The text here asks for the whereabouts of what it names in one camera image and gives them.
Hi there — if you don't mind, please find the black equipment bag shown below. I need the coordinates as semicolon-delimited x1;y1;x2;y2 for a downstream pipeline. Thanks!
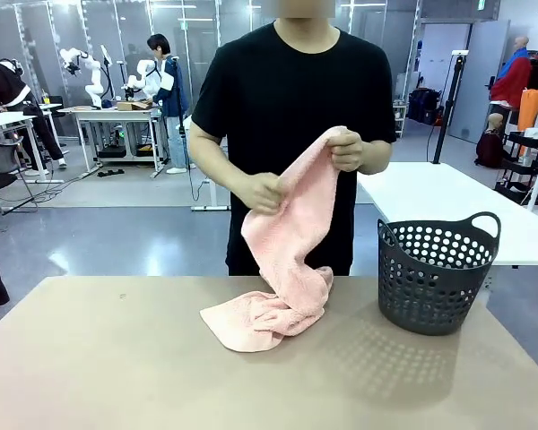
407;87;443;126

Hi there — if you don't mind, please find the flat cardboard box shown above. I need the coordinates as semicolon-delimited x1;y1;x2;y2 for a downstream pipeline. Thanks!
116;100;154;113

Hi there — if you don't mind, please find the white desk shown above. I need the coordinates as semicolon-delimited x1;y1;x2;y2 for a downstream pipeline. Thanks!
0;102;65;185

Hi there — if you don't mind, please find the black pole with white top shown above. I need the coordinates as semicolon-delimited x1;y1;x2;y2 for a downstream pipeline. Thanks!
431;50;470;165

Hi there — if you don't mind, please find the mannequin bust in dark red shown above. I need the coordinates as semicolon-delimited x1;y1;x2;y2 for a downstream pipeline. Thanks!
475;112;517;169

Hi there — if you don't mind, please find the person's right hand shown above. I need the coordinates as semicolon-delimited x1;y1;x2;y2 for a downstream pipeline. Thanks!
239;172;293;214

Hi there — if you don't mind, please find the thin black tripod stand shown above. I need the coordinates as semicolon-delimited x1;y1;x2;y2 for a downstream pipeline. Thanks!
172;55;199;199

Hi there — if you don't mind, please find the black utility cart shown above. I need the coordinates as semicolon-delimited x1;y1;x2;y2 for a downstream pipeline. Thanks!
494;129;538;208

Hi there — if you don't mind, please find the dark grey perforated basket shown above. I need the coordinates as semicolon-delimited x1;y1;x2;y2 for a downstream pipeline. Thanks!
377;211;502;337

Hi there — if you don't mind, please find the white table with metal legs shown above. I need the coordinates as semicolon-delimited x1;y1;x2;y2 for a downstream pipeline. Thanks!
56;104;168;180

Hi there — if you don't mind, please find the person in white-navy jacket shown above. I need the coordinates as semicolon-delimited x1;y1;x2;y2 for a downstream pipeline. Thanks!
146;33;192;176

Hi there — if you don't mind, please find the person's left hand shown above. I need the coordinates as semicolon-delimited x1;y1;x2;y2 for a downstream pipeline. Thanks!
325;129;365;174

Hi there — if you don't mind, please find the orange fabric roll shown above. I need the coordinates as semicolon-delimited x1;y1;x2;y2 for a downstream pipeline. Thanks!
516;88;538;158

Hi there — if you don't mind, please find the person in black-white jacket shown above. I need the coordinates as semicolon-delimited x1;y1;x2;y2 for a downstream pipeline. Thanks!
0;57;68;176

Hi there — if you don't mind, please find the mannequin with red-blue jacket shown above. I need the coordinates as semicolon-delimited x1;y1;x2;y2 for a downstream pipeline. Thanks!
489;35;533;114

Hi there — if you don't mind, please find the person's right forearm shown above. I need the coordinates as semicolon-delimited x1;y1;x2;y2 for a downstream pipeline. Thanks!
188;121;252;198

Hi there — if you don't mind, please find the person's left forearm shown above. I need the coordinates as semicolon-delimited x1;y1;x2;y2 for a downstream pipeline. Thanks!
360;138;394;176

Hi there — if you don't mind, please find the plain white table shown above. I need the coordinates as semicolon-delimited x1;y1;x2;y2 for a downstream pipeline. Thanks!
357;160;538;269

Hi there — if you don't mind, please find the person in black t-shirt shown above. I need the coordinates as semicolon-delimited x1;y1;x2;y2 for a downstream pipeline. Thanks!
190;0;398;277

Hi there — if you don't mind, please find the pink terry towel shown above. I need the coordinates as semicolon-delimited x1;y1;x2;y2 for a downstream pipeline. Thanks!
200;125;342;354

